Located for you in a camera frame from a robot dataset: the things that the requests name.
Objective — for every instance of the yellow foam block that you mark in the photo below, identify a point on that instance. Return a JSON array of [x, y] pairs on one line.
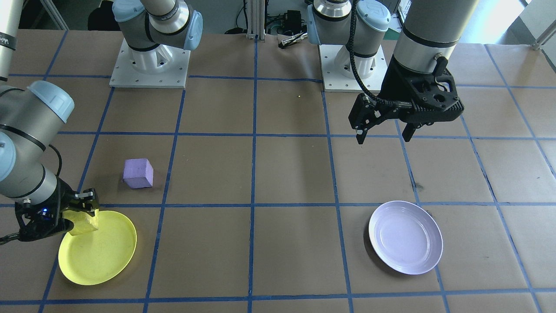
[[84, 224]]

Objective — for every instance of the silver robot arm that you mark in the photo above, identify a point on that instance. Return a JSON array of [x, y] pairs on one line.
[[26, 126], [434, 30]]

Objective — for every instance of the yellow plate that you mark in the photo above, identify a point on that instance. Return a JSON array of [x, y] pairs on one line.
[[104, 256]]

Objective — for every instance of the purple foam block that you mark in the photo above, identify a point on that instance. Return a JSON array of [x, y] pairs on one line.
[[138, 174]]

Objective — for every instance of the metal clamp tool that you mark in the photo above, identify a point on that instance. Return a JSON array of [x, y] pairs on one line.
[[293, 40]]

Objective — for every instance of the purple plate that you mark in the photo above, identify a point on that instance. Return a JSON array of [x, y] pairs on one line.
[[406, 239]]

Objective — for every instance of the black electronics box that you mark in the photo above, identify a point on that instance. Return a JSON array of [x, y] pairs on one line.
[[294, 19]]

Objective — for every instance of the aluminium corner bar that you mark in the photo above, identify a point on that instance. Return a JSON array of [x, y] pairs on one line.
[[544, 39]]

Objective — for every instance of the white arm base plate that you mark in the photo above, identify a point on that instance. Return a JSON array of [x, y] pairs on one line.
[[334, 82], [130, 78]]

